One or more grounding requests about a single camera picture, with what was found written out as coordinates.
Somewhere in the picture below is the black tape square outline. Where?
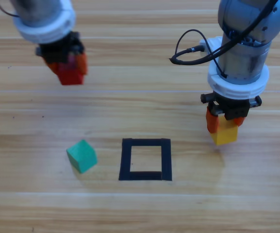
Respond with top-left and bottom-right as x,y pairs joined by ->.
118,138 -> 173,182

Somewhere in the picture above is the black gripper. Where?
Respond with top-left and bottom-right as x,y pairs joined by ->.
200,91 -> 263,134
35,31 -> 88,81

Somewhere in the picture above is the green wooden cube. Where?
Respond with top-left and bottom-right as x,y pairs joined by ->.
66,139 -> 98,174

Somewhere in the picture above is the yellow wooden cube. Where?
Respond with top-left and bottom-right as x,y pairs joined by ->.
210,116 -> 238,146

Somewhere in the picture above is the white wrist flange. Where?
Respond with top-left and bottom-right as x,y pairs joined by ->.
13,0 -> 76,45
199,36 -> 270,100

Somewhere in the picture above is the red wooden cube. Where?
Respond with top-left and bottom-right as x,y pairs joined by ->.
57,57 -> 86,86

